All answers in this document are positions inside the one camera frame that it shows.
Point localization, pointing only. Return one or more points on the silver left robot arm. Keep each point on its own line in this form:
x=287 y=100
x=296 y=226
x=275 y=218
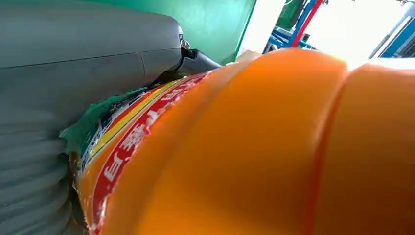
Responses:
x=29 y=181

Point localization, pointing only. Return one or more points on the orange drink bottle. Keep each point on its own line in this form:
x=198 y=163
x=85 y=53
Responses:
x=259 y=146

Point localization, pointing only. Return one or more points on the white table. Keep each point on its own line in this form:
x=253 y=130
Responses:
x=264 y=26

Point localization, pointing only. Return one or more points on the blue metal rack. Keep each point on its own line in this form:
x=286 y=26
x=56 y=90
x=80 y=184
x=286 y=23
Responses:
x=291 y=35

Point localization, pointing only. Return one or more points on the brown cardboard box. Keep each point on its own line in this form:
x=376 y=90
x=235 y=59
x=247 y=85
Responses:
x=248 y=55

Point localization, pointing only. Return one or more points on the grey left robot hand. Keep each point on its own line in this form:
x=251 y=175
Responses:
x=81 y=58

